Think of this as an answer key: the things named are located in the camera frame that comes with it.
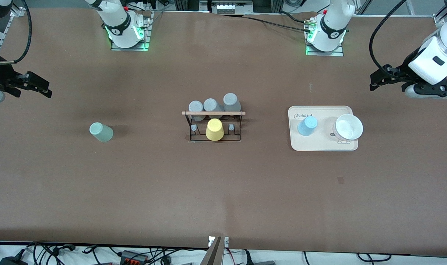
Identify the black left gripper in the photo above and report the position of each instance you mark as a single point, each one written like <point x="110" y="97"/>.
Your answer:
<point x="401" y="74"/>

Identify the pale green cup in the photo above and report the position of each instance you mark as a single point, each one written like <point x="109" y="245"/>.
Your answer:
<point x="101" y="133"/>

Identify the light blue cup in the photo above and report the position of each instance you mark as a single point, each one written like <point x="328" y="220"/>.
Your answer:
<point x="306" y="127"/>

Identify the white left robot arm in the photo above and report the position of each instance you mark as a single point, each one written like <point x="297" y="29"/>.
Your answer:
<point x="330" y="31"/>

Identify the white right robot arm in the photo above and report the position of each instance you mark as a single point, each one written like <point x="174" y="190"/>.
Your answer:
<point x="118" y="27"/>

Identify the white bowl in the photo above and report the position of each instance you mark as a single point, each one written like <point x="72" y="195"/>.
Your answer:
<point x="348" y="127"/>

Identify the beige tray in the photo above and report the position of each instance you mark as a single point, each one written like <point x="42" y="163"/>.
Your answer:
<point x="319" y="144"/>

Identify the grey cup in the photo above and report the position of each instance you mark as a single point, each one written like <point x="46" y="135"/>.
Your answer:
<point x="196" y="106"/>
<point x="211" y="105"/>
<point x="231" y="102"/>

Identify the grey electrical box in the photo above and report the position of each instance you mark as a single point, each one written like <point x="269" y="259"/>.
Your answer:
<point x="231" y="7"/>

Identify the black power adapter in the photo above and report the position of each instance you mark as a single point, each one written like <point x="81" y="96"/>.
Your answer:
<point x="11" y="261"/>

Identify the yellow cup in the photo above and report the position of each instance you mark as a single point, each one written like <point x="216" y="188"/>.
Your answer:
<point x="214" y="130"/>

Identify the black orange power strip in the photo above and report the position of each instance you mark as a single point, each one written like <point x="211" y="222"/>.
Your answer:
<point x="133" y="257"/>

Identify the black plug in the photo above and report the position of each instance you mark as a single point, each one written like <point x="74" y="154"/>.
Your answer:
<point x="260" y="262"/>

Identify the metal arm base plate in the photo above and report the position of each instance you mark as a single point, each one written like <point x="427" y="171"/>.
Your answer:
<point x="324" y="53"/>
<point x="147" y="35"/>

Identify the aluminium frame rail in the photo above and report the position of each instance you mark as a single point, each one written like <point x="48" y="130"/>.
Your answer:
<point x="439" y="18"/>
<point x="17" y="11"/>

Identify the black frame post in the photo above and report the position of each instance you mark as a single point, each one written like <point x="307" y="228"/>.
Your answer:
<point x="267" y="4"/>
<point x="186" y="4"/>

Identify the white pole bracket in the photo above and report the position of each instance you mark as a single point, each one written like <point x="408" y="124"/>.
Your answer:
<point x="226" y="242"/>

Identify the grey camera pole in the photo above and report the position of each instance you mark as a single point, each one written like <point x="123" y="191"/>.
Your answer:
<point x="213" y="254"/>

